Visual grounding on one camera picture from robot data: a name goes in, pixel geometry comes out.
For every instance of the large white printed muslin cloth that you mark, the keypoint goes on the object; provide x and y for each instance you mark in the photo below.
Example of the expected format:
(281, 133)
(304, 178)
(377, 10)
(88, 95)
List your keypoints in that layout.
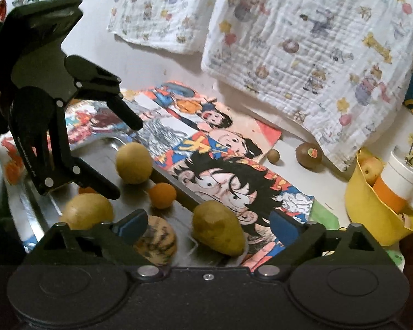
(338, 68)

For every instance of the yellow mango-like fruit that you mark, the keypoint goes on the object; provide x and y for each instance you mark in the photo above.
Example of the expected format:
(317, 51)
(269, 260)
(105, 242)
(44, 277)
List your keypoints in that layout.
(86, 210)

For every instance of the yellow-green pear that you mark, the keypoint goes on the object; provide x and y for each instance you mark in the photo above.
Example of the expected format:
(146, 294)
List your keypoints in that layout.
(217, 227)

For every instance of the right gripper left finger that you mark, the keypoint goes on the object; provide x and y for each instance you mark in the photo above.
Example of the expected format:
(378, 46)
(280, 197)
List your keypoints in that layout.
(105, 244)

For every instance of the round yellow lemon-like fruit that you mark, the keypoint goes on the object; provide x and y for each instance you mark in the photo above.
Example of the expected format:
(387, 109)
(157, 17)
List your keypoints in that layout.
(133, 163)

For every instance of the white and orange jar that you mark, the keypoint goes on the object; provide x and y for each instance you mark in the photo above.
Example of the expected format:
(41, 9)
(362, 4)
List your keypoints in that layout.
(394, 186)

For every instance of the small brown round fruit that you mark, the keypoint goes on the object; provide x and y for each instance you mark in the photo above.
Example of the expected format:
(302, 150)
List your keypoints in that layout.
(273, 156)

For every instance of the red-yellow apple in bowl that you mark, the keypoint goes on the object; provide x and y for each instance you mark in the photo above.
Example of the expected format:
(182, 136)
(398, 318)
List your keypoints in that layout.
(372, 168)

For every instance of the yellow plastic bowl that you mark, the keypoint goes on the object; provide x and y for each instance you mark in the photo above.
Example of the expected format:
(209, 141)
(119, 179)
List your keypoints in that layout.
(363, 206)

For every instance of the colourful cartoon poster mat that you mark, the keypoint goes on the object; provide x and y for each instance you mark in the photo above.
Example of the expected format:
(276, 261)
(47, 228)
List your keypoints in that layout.
(250, 193)

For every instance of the brown kiwi with sticker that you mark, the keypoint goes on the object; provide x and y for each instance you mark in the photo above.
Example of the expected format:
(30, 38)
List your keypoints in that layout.
(309, 155)

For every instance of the small orange tangerine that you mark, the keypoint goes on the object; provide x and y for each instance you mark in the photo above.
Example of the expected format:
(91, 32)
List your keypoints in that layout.
(86, 190)
(162, 195)

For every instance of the small white printed muslin cloth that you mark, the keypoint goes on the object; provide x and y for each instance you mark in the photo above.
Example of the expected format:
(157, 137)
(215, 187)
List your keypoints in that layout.
(177, 26)

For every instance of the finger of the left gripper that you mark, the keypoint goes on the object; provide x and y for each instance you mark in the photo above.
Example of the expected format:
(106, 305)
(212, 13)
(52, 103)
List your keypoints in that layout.
(115, 102)
(86, 176)

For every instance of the striped pepino melon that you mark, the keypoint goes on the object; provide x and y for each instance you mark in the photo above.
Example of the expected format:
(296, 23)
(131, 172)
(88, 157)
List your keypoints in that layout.
(159, 242)

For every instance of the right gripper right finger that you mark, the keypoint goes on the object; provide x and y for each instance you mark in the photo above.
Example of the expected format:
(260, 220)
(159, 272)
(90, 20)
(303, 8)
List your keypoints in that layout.
(312, 243)

